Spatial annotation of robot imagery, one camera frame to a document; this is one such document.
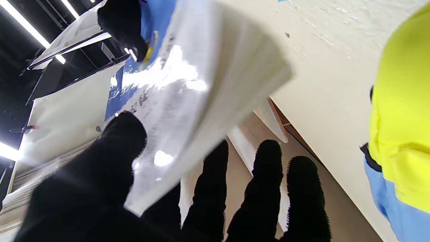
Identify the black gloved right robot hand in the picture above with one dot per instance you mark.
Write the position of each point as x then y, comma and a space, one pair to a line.
124, 23

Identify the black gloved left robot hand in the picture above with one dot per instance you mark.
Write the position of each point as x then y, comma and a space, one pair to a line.
84, 201

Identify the white and blue cover book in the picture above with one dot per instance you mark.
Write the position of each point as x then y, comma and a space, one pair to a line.
208, 84

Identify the yellow and blue school bag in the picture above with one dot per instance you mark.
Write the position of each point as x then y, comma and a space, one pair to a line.
403, 117

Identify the beige pleated curtain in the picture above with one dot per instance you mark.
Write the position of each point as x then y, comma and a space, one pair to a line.
43, 164

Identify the ceiling strip light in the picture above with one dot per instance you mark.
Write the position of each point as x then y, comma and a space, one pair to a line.
8, 152
27, 25

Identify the wooden coffee table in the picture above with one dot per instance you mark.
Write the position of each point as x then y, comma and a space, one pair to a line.
273, 121

